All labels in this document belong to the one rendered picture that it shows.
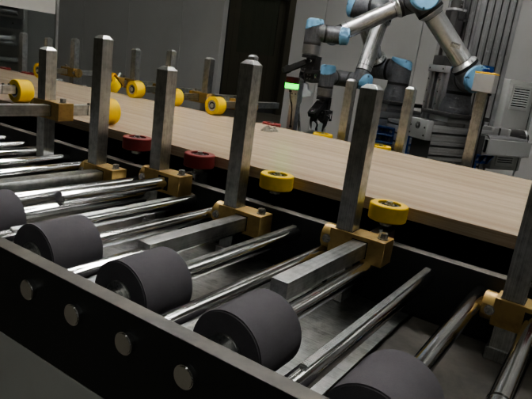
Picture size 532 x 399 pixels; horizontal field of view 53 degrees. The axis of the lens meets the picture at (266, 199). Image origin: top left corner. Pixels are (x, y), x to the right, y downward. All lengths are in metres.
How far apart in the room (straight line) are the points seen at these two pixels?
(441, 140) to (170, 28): 4.84
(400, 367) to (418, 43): 4.51
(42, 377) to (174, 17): 6.23
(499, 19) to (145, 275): 2.51
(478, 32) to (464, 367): 2.17
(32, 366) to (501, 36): 2.65
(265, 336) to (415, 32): 4.52
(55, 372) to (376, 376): 0.47
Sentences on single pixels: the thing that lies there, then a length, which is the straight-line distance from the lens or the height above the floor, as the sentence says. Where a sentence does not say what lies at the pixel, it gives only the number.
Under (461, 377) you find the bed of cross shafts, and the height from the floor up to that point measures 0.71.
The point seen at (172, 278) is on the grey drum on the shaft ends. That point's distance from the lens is 0.82.
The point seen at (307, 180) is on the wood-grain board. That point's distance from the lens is 1.27.
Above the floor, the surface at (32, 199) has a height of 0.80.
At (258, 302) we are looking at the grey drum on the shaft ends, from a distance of 0.72.
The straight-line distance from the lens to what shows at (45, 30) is 4.21.
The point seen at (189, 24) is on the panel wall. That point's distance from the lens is 6.71.
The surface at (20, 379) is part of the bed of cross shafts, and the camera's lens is 0.94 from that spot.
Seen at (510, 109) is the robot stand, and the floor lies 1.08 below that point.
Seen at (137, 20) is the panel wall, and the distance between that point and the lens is 7.44.
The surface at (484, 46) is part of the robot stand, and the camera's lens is 2.99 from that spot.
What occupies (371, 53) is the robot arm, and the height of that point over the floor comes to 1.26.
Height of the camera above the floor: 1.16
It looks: 14 degrees down
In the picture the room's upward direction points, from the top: 8 degrees clockwise
